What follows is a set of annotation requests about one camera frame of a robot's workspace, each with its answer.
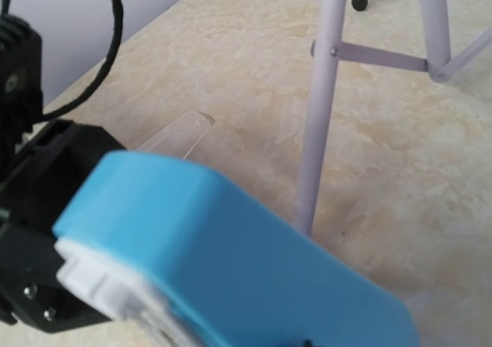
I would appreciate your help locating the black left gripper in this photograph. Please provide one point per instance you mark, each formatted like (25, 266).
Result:
(45, 174)

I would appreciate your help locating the blue and white box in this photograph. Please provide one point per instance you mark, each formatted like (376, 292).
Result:
(193, 260)

